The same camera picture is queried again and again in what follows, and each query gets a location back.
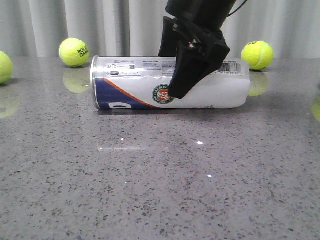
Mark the right yellow tennis ball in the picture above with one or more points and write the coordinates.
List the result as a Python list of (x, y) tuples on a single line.
[(258, 55)]

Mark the yellow Roland Garros tennis ball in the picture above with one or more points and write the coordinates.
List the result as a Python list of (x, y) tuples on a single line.
[(74, 52)]

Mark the grey pleated curtain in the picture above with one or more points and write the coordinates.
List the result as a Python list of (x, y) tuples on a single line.
[(36, 28)]

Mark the far-left yellow tennis ball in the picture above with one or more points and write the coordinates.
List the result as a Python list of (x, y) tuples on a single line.
[(6, 67)]

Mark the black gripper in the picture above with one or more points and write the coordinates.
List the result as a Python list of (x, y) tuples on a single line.
[(202, 48)]

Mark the white tennis ball can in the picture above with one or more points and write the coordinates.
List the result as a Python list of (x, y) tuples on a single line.
[(143, 83)]

